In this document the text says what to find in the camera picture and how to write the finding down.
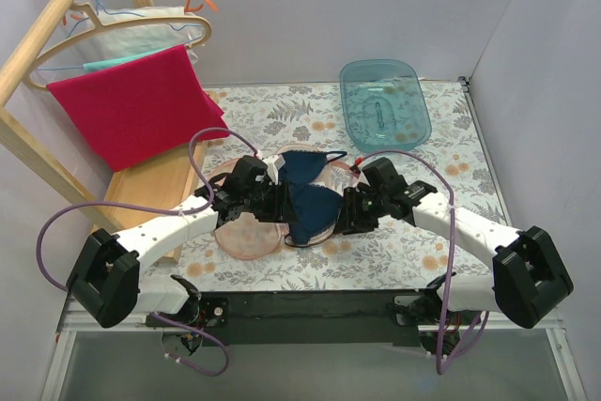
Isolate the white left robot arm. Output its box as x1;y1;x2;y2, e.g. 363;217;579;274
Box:
66;155;296;328

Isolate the blue wire hanger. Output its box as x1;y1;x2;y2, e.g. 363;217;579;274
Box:
33;0;212;72

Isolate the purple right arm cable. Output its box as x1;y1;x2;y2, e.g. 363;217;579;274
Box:
354;150;489;376

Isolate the wooden clothes rack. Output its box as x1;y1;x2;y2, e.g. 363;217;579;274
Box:
0;0;208;264

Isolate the clear teal plastic tub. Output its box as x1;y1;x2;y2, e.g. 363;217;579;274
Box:
339;59;432;153

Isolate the aluminium frame rail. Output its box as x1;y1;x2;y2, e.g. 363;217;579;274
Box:
51;306;599;400

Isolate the teal folded cloth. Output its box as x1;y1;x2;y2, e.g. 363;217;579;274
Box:
83;49;162;73

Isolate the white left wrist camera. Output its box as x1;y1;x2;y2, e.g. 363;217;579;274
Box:
262;154;285;185

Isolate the beige wooden hanger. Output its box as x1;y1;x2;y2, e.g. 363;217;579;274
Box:
23;4;212;90

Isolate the magenta red towel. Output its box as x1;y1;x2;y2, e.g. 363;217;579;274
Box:
47;46;226;172

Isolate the white cloth on hanger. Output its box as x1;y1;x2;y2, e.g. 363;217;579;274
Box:
80;7;205;61

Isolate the navy blue lace bra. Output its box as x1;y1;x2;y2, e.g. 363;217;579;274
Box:
279;149;347;247

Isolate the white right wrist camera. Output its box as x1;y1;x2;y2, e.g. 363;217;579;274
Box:
350;158;369;187

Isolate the floral patterned table mat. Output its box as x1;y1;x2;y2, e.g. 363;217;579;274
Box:
149;82;506;291

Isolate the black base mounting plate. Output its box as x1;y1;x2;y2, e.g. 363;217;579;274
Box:
146;289;439;347

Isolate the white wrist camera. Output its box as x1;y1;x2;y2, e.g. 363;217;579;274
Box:
262;154;285;185
350;158;369;187

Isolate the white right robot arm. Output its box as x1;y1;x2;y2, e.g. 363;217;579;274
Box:
334;158;574;329

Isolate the peach floral mesh laundry bag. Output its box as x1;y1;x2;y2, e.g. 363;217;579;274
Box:
214;159;357;260

